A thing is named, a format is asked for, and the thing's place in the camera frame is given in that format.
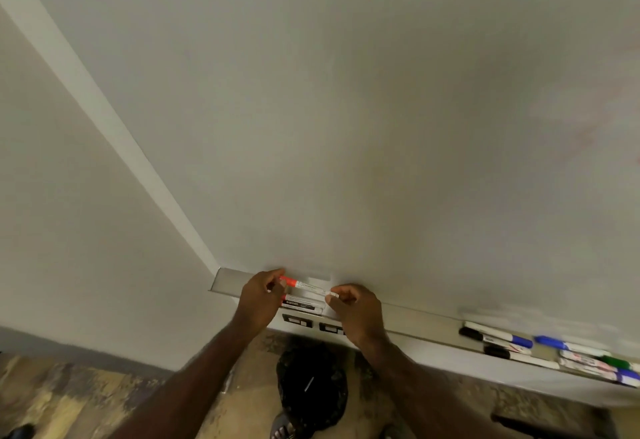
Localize black whiteboard marker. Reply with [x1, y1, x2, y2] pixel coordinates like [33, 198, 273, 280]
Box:
[458, 327, 533, 356]
[483, 345, 561, 370]

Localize white whiteboard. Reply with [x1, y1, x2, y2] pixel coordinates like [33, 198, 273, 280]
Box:
[0, 0, 640, 354]

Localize person's left sandaled foot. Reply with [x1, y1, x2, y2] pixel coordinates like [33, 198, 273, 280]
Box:
[269, 411, 302, 439]

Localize person's right hand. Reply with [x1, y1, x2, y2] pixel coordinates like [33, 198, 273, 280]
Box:
[323, 283, 389, 350]

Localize person's right forearm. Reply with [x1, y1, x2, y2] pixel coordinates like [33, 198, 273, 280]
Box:
[359, 336, 506, 439]

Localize red whiteboard marker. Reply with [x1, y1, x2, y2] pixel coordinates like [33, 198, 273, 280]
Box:
[282, 294, 327, 308]
[278, 275, 341, 300]
[281, 302, 324, 316]

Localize metal marker tray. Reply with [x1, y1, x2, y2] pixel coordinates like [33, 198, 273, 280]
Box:
[209, 267, 640, 390]

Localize person's left forearm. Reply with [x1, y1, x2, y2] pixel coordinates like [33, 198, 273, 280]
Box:
[109, 321, 259, 439]

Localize black trash bin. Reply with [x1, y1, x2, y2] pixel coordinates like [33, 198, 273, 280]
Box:
[275, 346, 349, 432]

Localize black office chair base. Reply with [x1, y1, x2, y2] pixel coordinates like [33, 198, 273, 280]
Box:
[0, 423, 36, 439]

